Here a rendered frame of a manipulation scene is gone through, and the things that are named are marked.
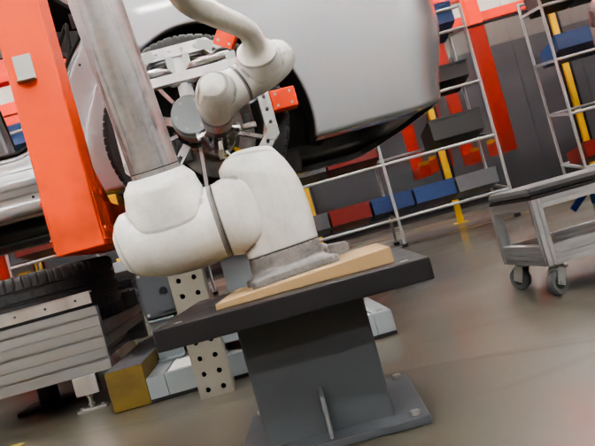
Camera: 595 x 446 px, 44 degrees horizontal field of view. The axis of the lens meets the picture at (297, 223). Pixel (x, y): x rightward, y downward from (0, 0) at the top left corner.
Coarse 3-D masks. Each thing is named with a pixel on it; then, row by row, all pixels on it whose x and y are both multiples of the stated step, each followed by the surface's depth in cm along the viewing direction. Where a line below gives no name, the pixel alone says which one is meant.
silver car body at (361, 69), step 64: (64, 0) 297; (128, 0) 293; (256, 0) 296; (320, 0) 297; (384, 0) 299; (320, 64) 297; (384, 64) 298; (0, 128) 465; (320, 128) 296; (384, 128) 444; (0, 192) 288; (0, 256) 463
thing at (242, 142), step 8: (240, 120) 305; (240, 136) 305; (240, 144) 305; (248, 144) 305; (192, 152) 303; (208, 152) 299; (224, 152) 300; (232, 152) 304; (208, 160) 304; (216, 160) 304; (224, 160) 304; (192, 168) 303; (200, 168) 303; (208, 168) 304; (216, 168) 304; (208, 176) 304; (216, 176) 304
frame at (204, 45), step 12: (168, 48) 251; (180, 48) 252; (192, 48) 251; (204, 48) 251; (216, 48) 252; (144, 60) 250; (156, 60) 250; (264, 96) 256; (264, 108) 252; (264, 120) 252; (276, 132) 252; (264, 144) 252
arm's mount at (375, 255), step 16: (352, 256) 145; (368, 256) 134; (384, 256) 134; (320, 272) 135; (336, 272) 134; (352, 272) 134; (240, 288) 166; (272, 288) 135; (288, 288) 135; (224, 304) 135
